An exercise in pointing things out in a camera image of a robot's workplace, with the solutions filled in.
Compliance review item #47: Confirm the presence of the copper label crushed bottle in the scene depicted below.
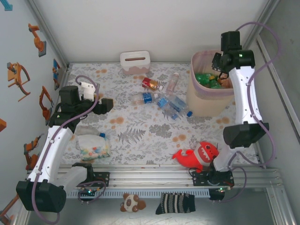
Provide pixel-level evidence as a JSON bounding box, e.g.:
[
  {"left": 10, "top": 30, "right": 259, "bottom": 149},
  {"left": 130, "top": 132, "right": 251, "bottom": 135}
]
[{"left": 217, "top": 77, "right": 233, "bottom": 89}]

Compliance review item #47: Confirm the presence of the crushed green bottle yellow cap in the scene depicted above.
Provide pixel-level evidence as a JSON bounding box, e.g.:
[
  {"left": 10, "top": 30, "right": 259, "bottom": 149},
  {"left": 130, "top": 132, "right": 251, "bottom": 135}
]
[{"left": 195, "top": 73, "right": 212, "bottom": 85}]

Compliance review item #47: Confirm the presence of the clear blue-label bottle white cap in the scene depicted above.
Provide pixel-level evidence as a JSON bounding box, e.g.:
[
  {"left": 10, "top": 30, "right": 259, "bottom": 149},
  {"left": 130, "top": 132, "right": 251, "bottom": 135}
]
[{"left": 131, "top": 91, "right": 160, "bottom": 106}]

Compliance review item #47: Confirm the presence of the red gold label bottle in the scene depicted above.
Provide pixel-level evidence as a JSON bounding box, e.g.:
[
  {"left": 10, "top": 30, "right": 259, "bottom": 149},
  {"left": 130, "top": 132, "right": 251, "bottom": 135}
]
[{"left": 142, "top": 77, "right": 165, "bottom": 92}]

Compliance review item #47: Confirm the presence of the beige ribbed waste bin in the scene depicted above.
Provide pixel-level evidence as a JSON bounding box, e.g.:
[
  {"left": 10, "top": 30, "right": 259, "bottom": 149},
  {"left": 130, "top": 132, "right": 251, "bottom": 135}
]
[{"left": 186, "top": 49, "right": 235, "bottom": 117}]

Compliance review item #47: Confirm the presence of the clear bottle light blue label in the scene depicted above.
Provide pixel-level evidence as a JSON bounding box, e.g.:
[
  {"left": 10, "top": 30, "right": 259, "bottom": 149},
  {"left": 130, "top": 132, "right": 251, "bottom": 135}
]
[{"left": 157, "top": 96, "right": 179, "bottom": 120}]

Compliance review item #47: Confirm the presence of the pink clear plastic bottle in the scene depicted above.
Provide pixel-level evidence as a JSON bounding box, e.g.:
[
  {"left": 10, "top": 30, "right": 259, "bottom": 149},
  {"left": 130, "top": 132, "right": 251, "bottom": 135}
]
[{"left": 165, "top": 72, "right": 180, "bottom": 94}]

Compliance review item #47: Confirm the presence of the clear bottle blue printed text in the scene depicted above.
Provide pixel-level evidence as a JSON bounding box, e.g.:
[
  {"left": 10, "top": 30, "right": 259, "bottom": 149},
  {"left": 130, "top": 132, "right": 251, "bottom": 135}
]
[{"left": 168, "top": 95, "right": 194, "bottom": 117}]

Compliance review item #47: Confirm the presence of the pink purple bin liner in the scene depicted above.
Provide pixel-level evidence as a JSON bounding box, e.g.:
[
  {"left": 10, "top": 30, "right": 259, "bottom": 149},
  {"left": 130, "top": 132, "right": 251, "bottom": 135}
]
[{"left": 191, "top": 49, "right": 235, "bottom": 97}]

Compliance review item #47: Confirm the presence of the clear unlabelled bottle blue cap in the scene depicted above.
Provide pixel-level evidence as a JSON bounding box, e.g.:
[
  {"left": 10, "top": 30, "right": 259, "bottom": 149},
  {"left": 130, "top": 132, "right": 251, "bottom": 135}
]
[{"left": 75, "top": 125, "right": 106, "bottom": 139}]

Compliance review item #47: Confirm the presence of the plastic bag of bottle caps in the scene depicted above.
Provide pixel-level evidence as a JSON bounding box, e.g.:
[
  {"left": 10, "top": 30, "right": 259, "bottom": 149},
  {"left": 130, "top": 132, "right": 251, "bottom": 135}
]
[{"left": 77, "top": 135, "right": 111, "bottom": 161}]

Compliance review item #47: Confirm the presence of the white pink tissue box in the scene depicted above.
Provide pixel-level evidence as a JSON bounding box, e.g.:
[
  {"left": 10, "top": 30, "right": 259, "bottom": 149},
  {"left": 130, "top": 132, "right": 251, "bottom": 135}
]
[{"left": 120, "top": 50, "right": 151, "bottom": 75}]

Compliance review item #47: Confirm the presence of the brown white panda plush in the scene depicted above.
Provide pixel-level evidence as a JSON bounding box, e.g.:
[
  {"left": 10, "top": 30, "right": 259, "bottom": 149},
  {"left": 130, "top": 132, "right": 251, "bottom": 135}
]
[{"left": 120, "top": 192, "right": 147, "bottom": 213}]

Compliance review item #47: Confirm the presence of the red shark plush toy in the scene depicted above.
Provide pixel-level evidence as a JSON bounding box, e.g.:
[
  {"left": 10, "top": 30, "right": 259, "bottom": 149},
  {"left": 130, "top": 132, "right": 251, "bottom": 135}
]
[{"left": 172, "top": 140, "right": 221, "bottom": 173}]

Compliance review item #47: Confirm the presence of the black white striped sock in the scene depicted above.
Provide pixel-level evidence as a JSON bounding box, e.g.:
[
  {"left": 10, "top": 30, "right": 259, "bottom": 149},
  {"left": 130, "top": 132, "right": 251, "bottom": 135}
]
[{"left": 155, "top": 192, "right": 196, "bottom": 215}]

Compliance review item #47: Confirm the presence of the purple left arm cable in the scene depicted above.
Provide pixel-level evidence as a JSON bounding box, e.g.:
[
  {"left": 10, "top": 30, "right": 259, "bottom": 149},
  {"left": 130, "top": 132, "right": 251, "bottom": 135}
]
[{"left": 31, "top": 75, "right": 105, "bottom": 225}]

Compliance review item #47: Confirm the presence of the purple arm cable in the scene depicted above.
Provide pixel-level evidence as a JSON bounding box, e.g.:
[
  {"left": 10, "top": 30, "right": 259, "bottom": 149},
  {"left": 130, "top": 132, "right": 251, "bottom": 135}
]
[
  {"left": 31, "top": 75, "right": 105, "bottom": 225},
  {"left": 209, "top": 22, "right": 283, "bottom": 203}
]

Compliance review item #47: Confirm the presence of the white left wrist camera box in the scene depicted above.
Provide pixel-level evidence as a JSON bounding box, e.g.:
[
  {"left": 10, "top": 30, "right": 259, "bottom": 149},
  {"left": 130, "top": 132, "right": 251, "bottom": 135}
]
[{"left": 80, "top": 82, "right": 99, "bottom": 99}]

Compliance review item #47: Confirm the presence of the blue orange wall model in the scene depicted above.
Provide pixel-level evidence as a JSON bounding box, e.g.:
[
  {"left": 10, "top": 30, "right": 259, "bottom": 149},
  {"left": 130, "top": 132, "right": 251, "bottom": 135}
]
[{"left": 52, "top": 58, "right": 61, "bottom": 91}]

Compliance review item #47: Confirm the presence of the aluminium frame post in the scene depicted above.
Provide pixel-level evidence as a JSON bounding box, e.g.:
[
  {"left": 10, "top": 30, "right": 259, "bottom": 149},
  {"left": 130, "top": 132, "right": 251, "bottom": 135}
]
[
  {"left": 240, "top": 0, "right": 281, "bottom": 56},
  {"left": 25, "top": 0, "right": 70, "bottom": 68}
]

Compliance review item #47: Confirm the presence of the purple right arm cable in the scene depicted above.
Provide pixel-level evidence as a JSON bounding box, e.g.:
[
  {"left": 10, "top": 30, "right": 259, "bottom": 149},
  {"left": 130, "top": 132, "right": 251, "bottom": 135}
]
[{"left": 209, "top": 22, "right": 283, "bottom": 203}]

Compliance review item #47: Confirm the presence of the orange gripper wall model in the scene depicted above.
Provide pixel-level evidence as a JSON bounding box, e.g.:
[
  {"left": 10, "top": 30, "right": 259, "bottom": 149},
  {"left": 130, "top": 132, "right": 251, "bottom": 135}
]
[{"left": 6, "top": 62, "right": 31, "bottom": 103}]

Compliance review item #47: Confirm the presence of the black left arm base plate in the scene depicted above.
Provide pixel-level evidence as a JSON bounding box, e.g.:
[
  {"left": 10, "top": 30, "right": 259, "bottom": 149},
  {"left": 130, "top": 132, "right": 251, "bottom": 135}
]
[{"left": 67, "top": 172, "right": 111, "bottom": 188}]

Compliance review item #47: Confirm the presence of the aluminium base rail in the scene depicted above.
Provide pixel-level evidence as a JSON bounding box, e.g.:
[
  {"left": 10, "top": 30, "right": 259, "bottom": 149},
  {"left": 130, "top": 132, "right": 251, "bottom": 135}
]
[{"left": 22, "top": 164, "right": 282, "bottom": 189}]

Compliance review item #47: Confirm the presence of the white slotted cable duct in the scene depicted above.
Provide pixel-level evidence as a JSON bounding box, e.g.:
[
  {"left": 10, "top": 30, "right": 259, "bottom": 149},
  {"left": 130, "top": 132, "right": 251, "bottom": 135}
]
[{"left": 66, "top": 189, "right": 210, "bottom": 199}]

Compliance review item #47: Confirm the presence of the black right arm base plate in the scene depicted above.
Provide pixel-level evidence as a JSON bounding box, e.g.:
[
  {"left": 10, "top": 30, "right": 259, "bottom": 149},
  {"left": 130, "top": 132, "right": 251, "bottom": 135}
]
[{"left": 192, "top": 170, "right": 235, "bottom": 188}]

